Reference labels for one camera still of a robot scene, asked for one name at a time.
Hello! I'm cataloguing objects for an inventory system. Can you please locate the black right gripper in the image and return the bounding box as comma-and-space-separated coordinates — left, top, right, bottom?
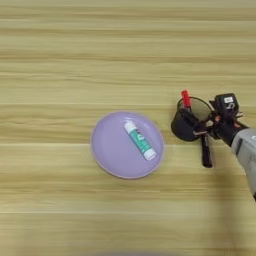
180, 98, 250, 148

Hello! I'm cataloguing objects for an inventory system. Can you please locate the red cap marker pen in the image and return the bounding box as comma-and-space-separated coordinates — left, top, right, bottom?
180, 89, 192, 110

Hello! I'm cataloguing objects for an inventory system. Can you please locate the black mesh pen holder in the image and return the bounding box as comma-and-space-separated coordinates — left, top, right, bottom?
170, 96, 215, 143

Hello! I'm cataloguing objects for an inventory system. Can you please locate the small black box white label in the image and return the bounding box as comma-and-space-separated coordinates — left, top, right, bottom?
214, 92, 240, 119

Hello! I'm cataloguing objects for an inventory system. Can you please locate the green white glue stick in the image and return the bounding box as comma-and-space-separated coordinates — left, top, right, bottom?
123, 120, 157, 162

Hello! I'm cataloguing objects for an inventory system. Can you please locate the round purple plate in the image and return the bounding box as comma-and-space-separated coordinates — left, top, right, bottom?
90, 110, 165, 180

